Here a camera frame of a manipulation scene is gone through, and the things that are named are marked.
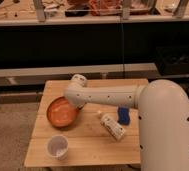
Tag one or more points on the cluttered back shelf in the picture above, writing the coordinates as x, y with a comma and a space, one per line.
71, 12

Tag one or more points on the white squeeze bottle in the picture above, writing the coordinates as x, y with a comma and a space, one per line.
113, 127

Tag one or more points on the wooden table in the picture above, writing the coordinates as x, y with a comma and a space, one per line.
88, 141

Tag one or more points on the blue sponge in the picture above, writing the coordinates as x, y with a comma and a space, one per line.
123, 116

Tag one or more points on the orange ceramic bowl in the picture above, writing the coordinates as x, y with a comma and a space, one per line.
60, 113

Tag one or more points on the white plastic cup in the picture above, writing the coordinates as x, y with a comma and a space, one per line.
57, 147

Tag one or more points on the long grey bench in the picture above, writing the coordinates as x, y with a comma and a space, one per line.
33, 76

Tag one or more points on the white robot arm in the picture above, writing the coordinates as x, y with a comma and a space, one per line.
163, 111

